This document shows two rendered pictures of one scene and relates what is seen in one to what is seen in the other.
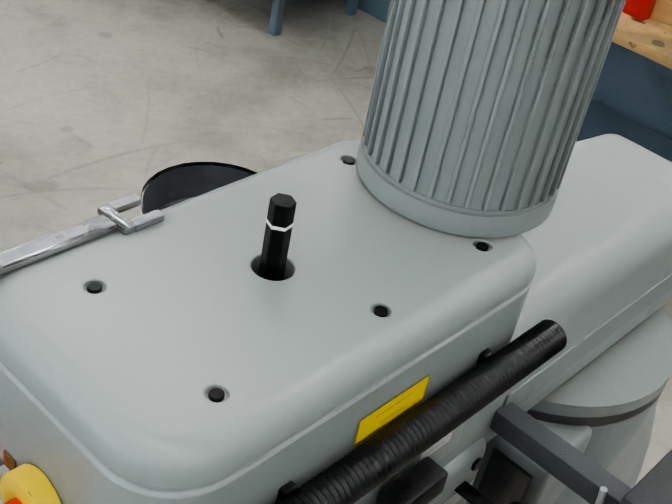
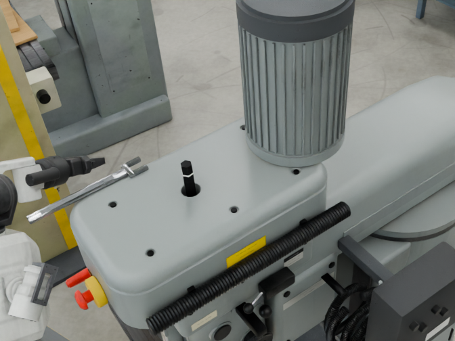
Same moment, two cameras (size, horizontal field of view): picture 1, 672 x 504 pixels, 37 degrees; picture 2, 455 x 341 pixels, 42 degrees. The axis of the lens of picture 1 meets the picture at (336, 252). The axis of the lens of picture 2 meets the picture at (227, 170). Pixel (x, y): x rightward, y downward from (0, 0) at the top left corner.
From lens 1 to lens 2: 0.44 m
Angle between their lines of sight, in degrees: 19
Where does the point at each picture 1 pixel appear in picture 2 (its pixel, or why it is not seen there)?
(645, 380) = (444, 216)
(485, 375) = (298, 233)
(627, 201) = (426, 122)
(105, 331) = (112, 225)
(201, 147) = not seen: hidden behind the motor
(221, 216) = (175, 164)
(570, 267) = (378, 166)
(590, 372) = (412, 212)
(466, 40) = (264, 84)
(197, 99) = not seen: hidden behind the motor
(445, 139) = (267, 126)
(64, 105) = (216, 38)
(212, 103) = not seen: hidden behind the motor
